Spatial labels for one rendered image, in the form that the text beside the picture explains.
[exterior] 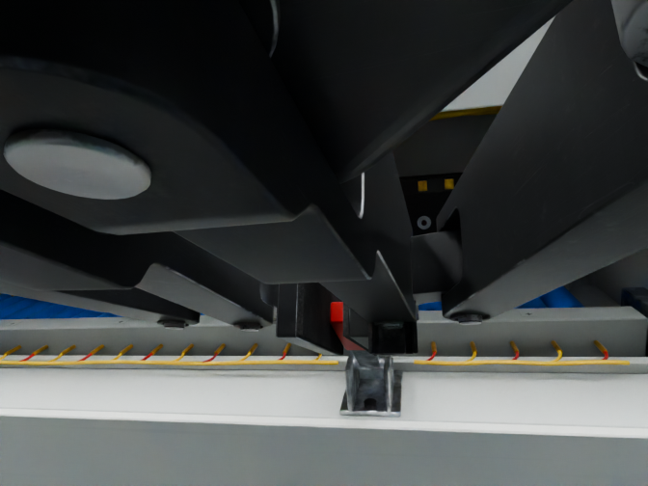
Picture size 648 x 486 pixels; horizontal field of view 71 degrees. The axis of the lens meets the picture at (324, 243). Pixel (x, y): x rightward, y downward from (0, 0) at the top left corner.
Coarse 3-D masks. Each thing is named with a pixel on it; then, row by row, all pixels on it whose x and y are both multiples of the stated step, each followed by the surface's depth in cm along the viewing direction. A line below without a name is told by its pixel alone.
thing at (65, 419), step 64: (640, 256) 28; (0, 384) 28; (64, 384) 27; (128, 384) 26; (192, 384) 25; (256, 384) 25; (320, 384) 24; (448, 384) 23; (512, 384) 22; (576, 384) 22; (640, 384) 22; (0, 448) 25; (64, 448) 24; (128, 448) 23; (192, 448) 22; (256, 448) 22; (320, 448) 21; (384, 448) 20; (448, 448) 20; (512, 448) 19; (576, 448) 19; (640, 448) 18
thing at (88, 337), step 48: (0, 336) 30; (48, 336) 30; (96, 336) 29; (144, 336) 28; (192, 336) 28; (240, 336) 27; (432, 336) 25; (480, 336) 25; (528, 336) 24; (576, 336) 24; (624, 336) 23
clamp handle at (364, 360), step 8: (336, 304) 16; (336, 312) 16; (336, 320) 16; (336, 328) 16; (344, 344) 18; (352, 344) 18; (352, 352) 20; (360, 352) 20; (360, 360) 21; (368, 360) 21; (376, 360) 21
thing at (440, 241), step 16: (416, 240) 11; (432, 240) 11; (448, 240) 10; (416, 256) 11; (432, 256) 10; (448, 256) 10; (416, 272) 11; (432, 272) 10; (448, 272) 10; (416, 288) 10; (432, 288) 10; (448, 288) 10; (416, 304) 12
